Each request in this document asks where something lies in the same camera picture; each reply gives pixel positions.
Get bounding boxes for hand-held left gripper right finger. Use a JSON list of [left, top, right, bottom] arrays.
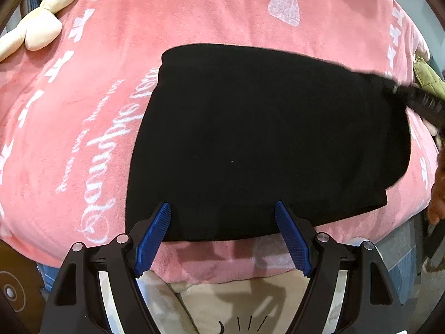
[[275, 200, 406, 334]]

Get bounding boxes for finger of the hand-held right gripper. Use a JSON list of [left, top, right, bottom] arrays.
[[380, 78, 445, 127]]

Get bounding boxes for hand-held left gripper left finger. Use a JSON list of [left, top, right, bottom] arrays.
[[40, 202, 172, 334]]

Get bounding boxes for black pants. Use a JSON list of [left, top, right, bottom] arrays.
[[126, 43, 412, 242]]

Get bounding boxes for olive green quilted jacket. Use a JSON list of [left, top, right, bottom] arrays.
[[413, 53, 445, 99]]

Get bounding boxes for white cloth with blue patches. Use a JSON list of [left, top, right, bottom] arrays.
[[138, 271, 190, 334]]

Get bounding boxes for beige cloth with black marks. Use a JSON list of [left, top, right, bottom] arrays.
[[169, 268, 315, 334]]

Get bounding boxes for brown fuzzy cloth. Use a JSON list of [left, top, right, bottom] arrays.
[[427, 151, 445, 225]]

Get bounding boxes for pink bow-print blanket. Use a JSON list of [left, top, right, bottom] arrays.
[[0, 0, 440, 284]]

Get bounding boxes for brown round disc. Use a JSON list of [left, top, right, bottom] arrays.
[[0, 269, 46, 324]]

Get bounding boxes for cream bunny plush toy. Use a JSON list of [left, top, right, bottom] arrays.
[[0, 0, 86, 62]]

